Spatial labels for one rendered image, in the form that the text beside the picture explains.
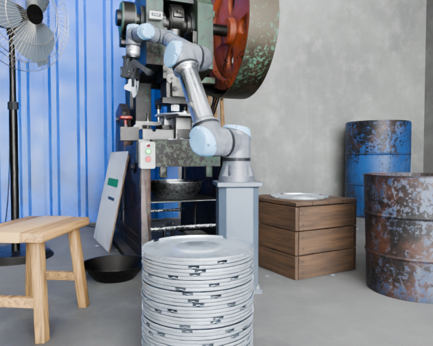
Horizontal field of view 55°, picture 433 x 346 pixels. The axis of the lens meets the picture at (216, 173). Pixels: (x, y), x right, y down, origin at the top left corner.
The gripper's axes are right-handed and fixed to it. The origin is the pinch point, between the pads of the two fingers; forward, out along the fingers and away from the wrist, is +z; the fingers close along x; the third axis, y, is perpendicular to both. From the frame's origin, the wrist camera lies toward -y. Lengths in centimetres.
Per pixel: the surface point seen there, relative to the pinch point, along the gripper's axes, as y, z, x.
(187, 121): -23.1, 11.2, -20.5
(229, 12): -38, -61, -55
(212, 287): -63, 61, 110
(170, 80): -11.7, -12.0, -23.6
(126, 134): 1.9, 20.9, 4.5
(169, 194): -14, 52, -22
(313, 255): -93, 73, 12
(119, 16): 15.7, -44.9, -13.5
